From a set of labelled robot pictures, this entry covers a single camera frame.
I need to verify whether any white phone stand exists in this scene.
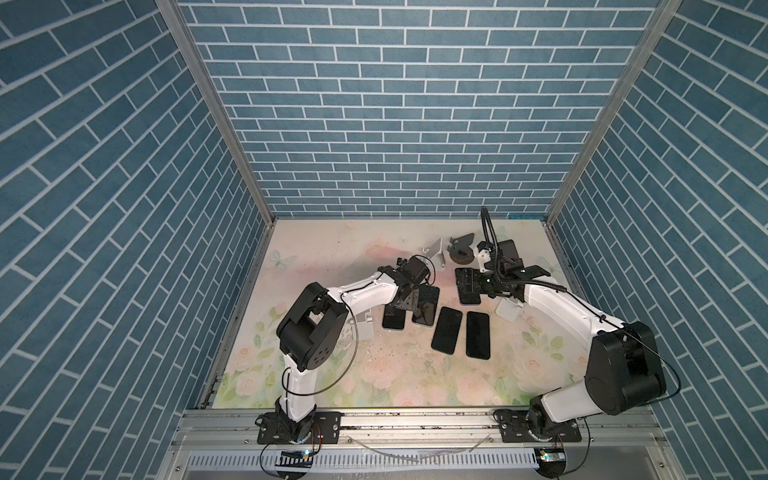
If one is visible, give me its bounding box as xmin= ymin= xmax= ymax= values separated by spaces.
xmin=423 ymin=238 xmax=446 ymax=271
xmin=355 ymin=320 xmax=374 ymax=342
xmin=495 ymin=298 xmax=525 ymax=323

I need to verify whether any purple case phone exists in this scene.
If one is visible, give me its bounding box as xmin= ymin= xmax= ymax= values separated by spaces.
xmin=454 ymin=268 xmax=481 ymax=305

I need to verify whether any round black phone stand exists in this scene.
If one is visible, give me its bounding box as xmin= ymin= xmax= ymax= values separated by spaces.
xmin=447 ymin=233 xmax=475 ymax=265

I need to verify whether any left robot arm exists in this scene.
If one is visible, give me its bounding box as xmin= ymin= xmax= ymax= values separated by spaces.
xmin=275 ymin=255 xmax=436 ymax=438

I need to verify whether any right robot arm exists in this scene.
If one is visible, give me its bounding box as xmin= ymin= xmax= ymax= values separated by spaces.
xmin=466 ymin=240 xmax=667 ymax=441

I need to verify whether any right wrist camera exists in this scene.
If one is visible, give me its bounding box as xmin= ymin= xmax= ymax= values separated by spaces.
xmin=477 ymin=206 xmax=521 ymax=264

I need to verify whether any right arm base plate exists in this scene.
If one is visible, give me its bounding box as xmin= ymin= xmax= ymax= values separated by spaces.
xmin=492 ymin=407 xmax=582 ymax=443

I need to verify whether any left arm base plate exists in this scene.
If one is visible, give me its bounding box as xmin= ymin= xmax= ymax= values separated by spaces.
xmin=255 ymin=411 xmax=342 ymax=445

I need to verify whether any aluminium mounting rail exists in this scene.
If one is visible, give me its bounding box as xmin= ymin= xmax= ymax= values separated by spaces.
xmin=159 ymin=407 xmax=683 ymax=479

